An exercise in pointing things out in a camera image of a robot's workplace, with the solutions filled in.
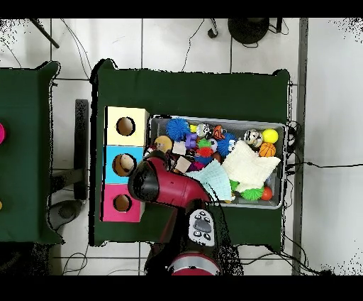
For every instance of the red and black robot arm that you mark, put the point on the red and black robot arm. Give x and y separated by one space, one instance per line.
175 184

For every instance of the clear mesh bin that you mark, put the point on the clear mesh bin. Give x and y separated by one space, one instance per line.
241 126

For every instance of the wooden box with three holes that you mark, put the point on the wooden box with three holes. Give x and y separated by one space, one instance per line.
113 139

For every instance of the purple toy block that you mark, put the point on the purple toy block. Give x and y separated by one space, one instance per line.
191 141

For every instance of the wooden cube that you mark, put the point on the wooden cube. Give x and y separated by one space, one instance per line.
183 164

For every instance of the toy hamburger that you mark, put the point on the toy hamburger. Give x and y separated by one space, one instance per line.
164 143

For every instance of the mint green cloth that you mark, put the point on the mint green cloth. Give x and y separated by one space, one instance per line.
215 176

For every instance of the blue spiky ball with eyes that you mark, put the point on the blue spiky ball with eyes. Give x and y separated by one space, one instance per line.
224 144

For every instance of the dark green table cloth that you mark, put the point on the dark green table cloth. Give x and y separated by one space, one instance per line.
198 93
22 156

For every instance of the cream knitted cloth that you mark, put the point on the cream knitted cloth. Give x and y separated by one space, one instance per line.
246 167

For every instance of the crushed white printed can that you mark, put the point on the crushed white printed can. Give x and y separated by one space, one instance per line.
252 137

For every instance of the orange toy basketball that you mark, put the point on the orange toy basketball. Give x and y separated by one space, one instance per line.
267 149

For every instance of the yellow ball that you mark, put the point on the yellow ball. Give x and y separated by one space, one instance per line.
270 136

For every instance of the black upright panel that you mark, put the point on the black upright panel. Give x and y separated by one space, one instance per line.
81 147

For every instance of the small black plug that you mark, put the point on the small black plug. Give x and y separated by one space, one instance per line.
212 33

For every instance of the grey rounded floor base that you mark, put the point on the grey rounded floor base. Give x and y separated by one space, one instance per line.
65 211

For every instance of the black round stand base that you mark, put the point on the black round stand base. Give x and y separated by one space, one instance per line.
248 29

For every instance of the pink round object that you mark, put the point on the pink round object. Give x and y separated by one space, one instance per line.
2 133

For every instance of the thin black rod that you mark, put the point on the thin black rod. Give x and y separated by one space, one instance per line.
44 32

